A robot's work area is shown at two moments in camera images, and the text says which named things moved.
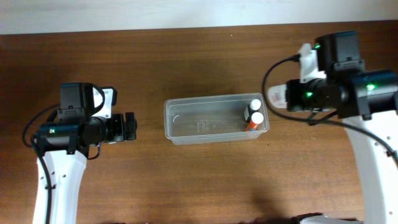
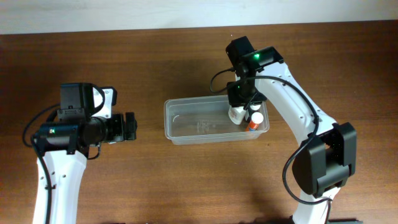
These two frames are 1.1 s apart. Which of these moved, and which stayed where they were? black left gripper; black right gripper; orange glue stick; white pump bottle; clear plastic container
Moved: black right gripper; white pump bottle
Stayed: black left gripper; clear plastic container; orange glue stick
